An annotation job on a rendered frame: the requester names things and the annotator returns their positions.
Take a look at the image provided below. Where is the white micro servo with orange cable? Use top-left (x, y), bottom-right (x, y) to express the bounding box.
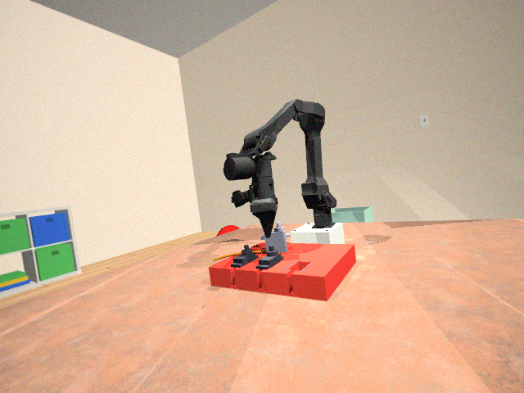
top-left (213, 223), bottom-right (290, 261)

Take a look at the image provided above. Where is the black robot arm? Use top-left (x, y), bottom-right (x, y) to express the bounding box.
top-left (224, 99), bottom-right (337, 228)

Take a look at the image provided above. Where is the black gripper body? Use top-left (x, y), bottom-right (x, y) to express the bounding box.
top-left (250, 176), bottom-right (278, 213)

